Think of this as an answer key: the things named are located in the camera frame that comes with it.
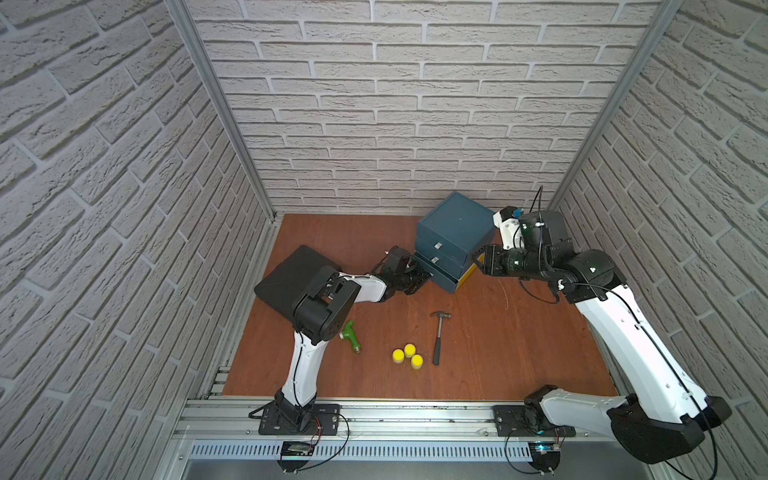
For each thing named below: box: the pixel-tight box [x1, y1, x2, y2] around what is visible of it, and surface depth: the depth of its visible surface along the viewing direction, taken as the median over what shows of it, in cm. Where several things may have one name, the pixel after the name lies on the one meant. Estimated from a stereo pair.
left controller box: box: [277, 441, 315, 473], surface depth 71 cm
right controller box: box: [528, 441, 561, 473], surface depth 71 cm
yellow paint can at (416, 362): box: [410, 354, 424, 371], surface depth 83 cm
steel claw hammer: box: [430, 311, 452, 366], surface depth 89 cm
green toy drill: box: [338, 320, 362, 354], surface depth 88 cm
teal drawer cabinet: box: [414, 191, 496, 294], surface depth 92 cm
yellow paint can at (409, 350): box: [404, 343, 417, 358], surface depth 85 cm
